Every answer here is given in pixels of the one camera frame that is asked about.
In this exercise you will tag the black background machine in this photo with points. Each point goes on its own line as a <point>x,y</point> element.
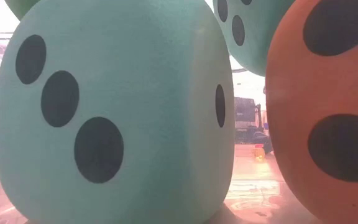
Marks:
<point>244,124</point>

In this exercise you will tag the small red die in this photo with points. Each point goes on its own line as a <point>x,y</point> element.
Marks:
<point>258,145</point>

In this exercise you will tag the large orange foam die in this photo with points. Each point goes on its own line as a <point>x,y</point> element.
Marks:
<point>291,124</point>

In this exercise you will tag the small yellow die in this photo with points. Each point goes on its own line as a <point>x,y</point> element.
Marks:
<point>258,153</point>

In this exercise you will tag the clear plastic container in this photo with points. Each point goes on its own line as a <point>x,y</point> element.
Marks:
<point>253,199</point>

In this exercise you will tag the large teal foam die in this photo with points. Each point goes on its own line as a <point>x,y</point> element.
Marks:
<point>259,46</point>
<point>135,93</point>

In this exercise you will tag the large green foam die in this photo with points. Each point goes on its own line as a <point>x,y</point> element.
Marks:
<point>20,7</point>

